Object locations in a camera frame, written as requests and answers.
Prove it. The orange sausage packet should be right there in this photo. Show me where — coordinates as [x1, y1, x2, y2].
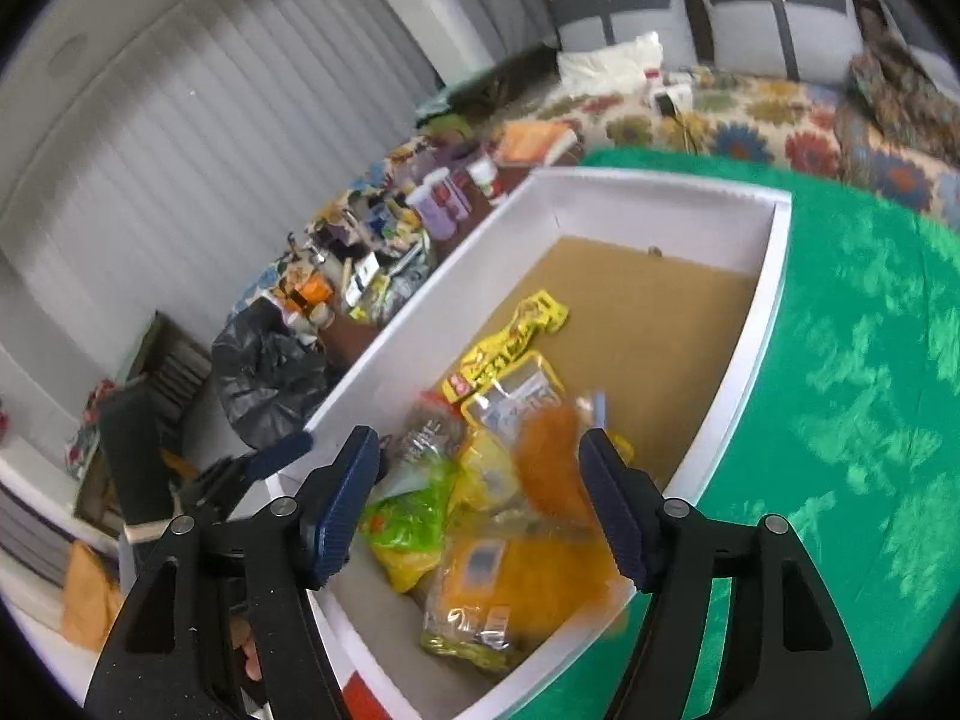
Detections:
[511, 390, 607, 530]

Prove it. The colourful flower bedspread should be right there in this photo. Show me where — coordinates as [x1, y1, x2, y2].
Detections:
[493, 68, 958, 229]

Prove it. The white storage box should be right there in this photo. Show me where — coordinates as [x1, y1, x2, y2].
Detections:
[265, 166, 794, 720]

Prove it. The yellow barcode snack pouch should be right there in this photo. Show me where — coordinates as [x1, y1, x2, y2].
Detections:
[420, 530, 622, 674]

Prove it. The grey sofa cushion left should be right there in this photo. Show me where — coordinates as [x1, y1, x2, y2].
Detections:
[550, 0, 698, 70]

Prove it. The brown mixed snack packet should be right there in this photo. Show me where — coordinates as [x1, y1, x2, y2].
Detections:
[387, 392, 467, 465]

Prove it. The green floral tablecloth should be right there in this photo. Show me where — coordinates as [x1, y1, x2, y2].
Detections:
[590, 148, 958, 700]

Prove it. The green snack packet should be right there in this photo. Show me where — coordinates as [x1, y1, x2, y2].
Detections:
[359, 460, 459, 595]

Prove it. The purple bottle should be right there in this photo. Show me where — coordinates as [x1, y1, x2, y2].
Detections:
[407, 167, 472, 241]

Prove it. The black garbage bag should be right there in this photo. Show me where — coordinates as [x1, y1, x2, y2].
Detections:
[212, 298, 343, 449]

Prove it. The floral patterned cloth heap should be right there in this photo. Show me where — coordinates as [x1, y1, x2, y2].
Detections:
[850, 0, 958, 167]

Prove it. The grey sofa cushion right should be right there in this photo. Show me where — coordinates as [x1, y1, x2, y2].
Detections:
[703, 0, 864, 86]

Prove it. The white pillow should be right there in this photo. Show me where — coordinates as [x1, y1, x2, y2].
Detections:
[556, 31, 664, 96]

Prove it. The yellow red long snack packet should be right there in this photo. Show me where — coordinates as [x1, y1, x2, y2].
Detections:
[439, 289, 569, 405]

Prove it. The grey sofa cushion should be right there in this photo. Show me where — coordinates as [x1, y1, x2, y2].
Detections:
[703, 0, 864, 86]
[550, 0, 698, 70]

